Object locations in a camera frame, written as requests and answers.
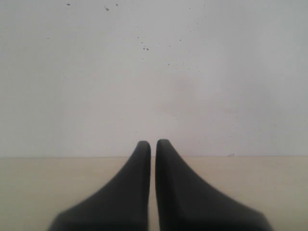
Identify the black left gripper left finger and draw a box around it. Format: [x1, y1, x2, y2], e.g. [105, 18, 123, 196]
[49, 141, 151, 231]

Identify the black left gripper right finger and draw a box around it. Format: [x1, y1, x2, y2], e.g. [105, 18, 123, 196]
[155, 139, 273, 231]

